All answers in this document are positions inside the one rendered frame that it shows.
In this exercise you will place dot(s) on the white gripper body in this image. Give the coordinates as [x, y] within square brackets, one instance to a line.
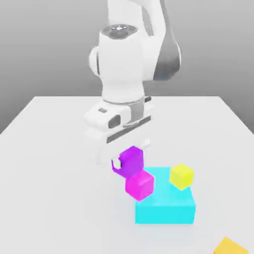
[119, 145]

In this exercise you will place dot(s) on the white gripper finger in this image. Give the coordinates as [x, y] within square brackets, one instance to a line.
[115, 168]
[146, 143]

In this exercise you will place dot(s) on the small purple cube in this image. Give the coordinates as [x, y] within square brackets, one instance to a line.
[132, 161]

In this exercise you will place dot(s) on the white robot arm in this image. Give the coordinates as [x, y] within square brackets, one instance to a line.
[121, 59]

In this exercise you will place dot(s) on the small magenta cube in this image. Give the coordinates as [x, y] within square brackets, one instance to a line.
[139, 185]

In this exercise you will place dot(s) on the small yellow cube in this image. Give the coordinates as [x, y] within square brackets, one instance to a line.
[181, 175]

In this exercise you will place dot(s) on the small orange cube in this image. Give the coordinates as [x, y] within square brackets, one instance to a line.
[230, 248]

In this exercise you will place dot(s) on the large cyan box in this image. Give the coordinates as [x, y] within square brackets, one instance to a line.
[166, 210]

